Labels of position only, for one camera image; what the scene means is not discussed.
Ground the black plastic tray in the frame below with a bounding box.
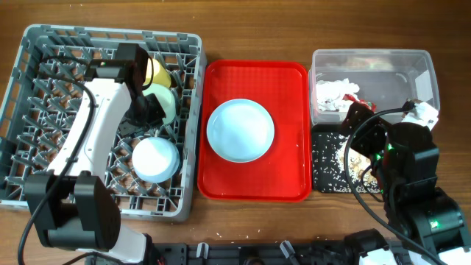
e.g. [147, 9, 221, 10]
[310, 124, 387, 195]

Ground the red snack wrapper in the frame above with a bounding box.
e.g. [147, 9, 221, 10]
[343, 94, 376, 112]

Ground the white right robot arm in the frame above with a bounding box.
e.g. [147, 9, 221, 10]
[341, 99, 470, 264]

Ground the yellow plastic cup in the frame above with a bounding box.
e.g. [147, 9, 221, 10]
[144, 59, 171, 88]

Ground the red plastic tray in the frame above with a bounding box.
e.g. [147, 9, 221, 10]
[197, 60, 312, 202]

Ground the rice food waste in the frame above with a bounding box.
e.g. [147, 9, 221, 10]
[312, 132, 382, 193]

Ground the clear plastic bin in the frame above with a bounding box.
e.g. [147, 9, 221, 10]
[309, 49, 441, 125]

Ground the white tissue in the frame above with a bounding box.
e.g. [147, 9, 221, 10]
[316, 78, 360, 112]

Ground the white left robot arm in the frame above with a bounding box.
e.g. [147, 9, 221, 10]
[17, 43, 166, 264]

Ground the light blue plate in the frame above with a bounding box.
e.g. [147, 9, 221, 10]
[206, 99, 275, 163]

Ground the light green bowl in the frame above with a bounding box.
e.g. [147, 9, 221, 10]
[143, 83, 176, 125]

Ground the light blue small bowl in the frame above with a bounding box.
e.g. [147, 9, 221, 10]
[132, 137, 180, 183]

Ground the grey plastic dishwasher rack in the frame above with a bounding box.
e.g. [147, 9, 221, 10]
[1, 24, 207, 222]

